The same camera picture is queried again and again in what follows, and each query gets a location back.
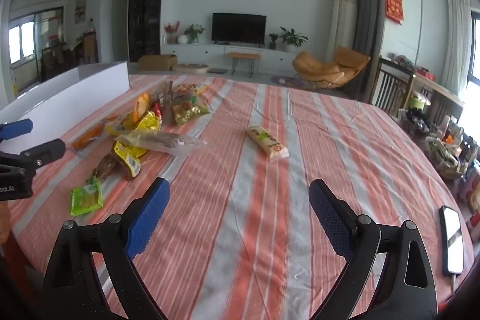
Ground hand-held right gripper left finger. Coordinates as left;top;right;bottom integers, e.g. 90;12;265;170
42;177;171;320

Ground white television cabinet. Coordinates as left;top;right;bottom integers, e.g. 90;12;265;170
160;43;306;72

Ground basket of packets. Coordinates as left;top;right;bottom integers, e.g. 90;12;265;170
424;134;469;180

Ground brown snack packet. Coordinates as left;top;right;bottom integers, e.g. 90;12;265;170
88;153;122;182

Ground smartphone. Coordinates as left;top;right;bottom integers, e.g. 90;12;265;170
439;205;465;276

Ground orange grey striped tablecloth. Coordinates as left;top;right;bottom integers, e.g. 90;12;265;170
7;74;471;320

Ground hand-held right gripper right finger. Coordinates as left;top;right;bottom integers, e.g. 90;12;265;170
308;178;437;320

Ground black television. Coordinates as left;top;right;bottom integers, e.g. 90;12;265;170
212;13;267;44

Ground cardboard box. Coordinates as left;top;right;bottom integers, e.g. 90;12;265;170
138;54;178;72

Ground wall picture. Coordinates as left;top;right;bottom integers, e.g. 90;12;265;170
74;0;88;23

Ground large potted plant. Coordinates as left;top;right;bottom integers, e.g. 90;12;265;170
279;27;309;52

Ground long yellow snack packet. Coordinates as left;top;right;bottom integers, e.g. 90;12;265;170
112;140;149;181

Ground large white box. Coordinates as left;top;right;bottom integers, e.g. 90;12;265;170
0;61;130;156

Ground white door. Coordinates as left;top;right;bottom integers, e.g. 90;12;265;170
112;0;130;62

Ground dark wooden chair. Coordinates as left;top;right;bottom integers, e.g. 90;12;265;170
369;57;417;114
422;84;464;126

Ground wooden bench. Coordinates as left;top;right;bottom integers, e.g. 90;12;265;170
226;52;261;75

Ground lime green pot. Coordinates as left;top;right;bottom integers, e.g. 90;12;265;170
407;93;432;111

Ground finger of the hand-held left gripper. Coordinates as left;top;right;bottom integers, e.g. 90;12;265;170
0;118;34;141
0;139;67;178

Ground wooden side table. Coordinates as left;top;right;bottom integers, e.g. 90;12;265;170
412;70;466;107

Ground orange brown walnut packet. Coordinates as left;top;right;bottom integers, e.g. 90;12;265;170
133;92;151;122

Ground red snack packet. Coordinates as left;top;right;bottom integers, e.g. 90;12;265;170
150;100;166;126

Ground green plant in vase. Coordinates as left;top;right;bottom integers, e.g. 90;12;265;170
184;24;206;44

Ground red flowers in vase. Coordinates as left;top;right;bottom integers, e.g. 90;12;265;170
164;21;181;45

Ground orange snack packet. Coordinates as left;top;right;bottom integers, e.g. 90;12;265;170
69;125;107;152

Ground clear packet of brown snacks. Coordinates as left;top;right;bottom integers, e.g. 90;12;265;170
114;130;208;157

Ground purple rug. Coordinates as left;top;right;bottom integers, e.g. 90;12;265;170
271;74;319;88

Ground white curtain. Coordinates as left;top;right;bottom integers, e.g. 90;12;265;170
440;0;472;96

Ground orange lounge chair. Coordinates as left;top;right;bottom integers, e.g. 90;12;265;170
292;46;371;90

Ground dark display cabinet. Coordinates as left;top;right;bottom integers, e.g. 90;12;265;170
128;0;167;63

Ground white green snack packet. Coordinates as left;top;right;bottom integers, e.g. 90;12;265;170
245;126;290;163

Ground grey curtain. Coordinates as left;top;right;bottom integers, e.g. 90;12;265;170
349;0;387;60

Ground covered standing air conditioner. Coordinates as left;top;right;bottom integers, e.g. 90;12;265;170
324;0;359;62

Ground red wall hanging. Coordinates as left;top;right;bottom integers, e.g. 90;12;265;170
385;0;405;24

